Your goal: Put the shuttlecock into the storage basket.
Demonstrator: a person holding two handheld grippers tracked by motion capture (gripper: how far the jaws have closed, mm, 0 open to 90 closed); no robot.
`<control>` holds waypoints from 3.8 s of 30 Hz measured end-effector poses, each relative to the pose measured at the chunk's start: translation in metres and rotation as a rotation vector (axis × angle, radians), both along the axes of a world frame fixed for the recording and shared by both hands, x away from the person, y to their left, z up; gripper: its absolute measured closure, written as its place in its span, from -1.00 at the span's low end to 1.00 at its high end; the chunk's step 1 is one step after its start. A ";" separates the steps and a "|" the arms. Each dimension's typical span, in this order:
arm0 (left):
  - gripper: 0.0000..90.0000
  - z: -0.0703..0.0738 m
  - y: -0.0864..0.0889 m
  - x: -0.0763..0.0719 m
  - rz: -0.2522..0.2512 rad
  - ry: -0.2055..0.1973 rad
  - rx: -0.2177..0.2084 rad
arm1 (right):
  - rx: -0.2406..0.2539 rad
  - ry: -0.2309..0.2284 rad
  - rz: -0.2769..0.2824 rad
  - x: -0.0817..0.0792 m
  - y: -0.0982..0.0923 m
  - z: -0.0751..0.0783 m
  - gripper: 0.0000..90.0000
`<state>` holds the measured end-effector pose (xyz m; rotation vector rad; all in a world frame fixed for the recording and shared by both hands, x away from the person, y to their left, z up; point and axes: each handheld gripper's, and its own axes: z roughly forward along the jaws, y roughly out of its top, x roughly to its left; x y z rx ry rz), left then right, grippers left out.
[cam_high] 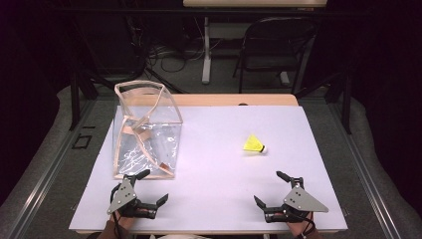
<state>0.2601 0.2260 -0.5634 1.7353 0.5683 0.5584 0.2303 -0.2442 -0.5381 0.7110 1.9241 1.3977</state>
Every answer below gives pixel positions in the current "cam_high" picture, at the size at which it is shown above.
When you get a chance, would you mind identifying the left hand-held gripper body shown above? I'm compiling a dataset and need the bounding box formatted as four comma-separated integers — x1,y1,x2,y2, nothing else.
106,174,158,220

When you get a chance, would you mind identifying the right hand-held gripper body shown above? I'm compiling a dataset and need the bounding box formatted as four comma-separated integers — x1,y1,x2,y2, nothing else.
263,177,329,224

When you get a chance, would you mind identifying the transparent bag with beige trim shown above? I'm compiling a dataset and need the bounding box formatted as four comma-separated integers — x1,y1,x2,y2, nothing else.
112,80,184,180

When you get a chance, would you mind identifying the yellow shuttlecock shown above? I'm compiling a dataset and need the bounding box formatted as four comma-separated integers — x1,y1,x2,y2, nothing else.
242,133,269,155

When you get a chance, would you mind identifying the person's left hand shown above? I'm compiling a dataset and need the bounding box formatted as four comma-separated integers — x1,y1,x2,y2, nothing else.
111,212,136,231

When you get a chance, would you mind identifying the person's right hand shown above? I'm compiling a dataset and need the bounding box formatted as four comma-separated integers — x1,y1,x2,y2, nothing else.
287,213,315,235

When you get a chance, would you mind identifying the white table cover sheet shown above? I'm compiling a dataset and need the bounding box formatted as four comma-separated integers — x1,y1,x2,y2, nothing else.
68,105,348,233

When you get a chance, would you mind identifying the wooden table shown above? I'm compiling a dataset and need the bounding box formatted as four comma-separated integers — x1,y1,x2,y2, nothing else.
68,93,348,236

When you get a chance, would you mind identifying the black metal stand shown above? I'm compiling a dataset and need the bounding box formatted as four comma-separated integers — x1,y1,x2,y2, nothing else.
68,19,101,131
295,66,352,135

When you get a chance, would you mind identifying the black folding chair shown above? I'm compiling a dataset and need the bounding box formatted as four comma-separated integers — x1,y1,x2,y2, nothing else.
232,16,317,96

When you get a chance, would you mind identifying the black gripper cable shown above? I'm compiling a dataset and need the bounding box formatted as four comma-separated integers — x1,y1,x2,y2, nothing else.
298,212,317,239
109,183,122,239

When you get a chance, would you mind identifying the metal floor rail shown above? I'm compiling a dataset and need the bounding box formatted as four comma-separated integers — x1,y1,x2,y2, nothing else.
326,99,402,239
6,98,101,239

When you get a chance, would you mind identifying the black floor frame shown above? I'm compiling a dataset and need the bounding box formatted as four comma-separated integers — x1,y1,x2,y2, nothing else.
72,132,94,150

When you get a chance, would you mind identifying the floor cable bundle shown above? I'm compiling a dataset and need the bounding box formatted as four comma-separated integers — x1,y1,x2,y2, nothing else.
145,43,207,74

